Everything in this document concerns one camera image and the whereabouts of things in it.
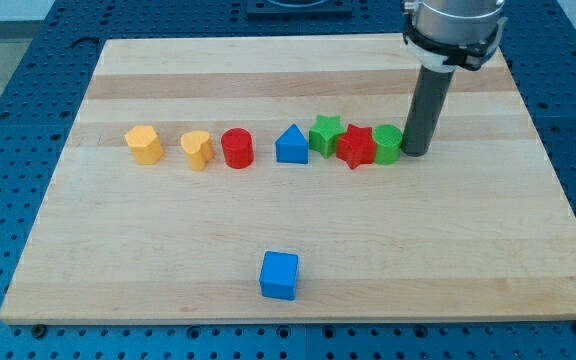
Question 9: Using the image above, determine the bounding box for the blue triangle block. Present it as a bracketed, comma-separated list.
[275, 124, 309, 164]

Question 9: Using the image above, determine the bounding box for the red cylinder block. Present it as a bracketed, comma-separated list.
[221, 128, 254, 169]

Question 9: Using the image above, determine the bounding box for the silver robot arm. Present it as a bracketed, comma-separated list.
[401, 0, 507, 157]

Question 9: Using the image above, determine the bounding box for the yellow heart block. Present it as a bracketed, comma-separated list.
[180, 130, 215, 171]

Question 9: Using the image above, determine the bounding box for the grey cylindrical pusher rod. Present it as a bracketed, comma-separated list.
[401, 66, 454, 157]

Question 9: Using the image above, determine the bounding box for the red star block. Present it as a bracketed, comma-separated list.
[336, 124, 376, 169]

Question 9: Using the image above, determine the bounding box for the green cylinder block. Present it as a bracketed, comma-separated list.
[372, 124, 403, 165]

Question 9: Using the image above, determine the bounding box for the blue cube block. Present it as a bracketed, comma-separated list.
[259, 251, 299, 301]

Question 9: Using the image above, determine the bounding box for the green star block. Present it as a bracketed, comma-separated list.
[308, 115, 345, 159]

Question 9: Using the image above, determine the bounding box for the light wooden board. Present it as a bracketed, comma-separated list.
[0, 34, 576, 325]

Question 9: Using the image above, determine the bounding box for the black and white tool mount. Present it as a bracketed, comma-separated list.
[403, 16, 507, 73]

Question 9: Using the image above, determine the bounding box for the yellow hexagon block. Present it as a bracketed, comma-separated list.
[124, 125, 164, 165]

